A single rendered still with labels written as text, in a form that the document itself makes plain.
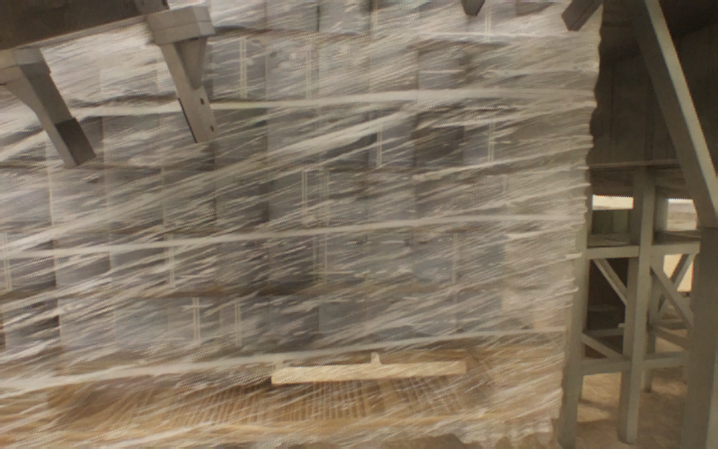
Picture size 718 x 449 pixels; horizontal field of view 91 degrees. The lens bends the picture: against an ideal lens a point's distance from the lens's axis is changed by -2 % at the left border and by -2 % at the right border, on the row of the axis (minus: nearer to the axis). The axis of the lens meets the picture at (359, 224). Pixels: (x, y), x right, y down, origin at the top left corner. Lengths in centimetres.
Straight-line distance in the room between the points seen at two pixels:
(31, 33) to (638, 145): 96
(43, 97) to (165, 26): 14
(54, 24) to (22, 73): 6
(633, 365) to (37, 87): 137
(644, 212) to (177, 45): 115
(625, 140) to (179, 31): 88
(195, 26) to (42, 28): 12
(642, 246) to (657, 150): 39
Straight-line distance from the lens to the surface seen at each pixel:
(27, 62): 43
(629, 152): 98
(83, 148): 44
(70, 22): 38
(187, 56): 35
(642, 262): 126
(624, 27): 95
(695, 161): 72
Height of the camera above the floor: 77
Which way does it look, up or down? 6 degrees down
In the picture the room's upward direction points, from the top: 1 degrees counter-clockwise
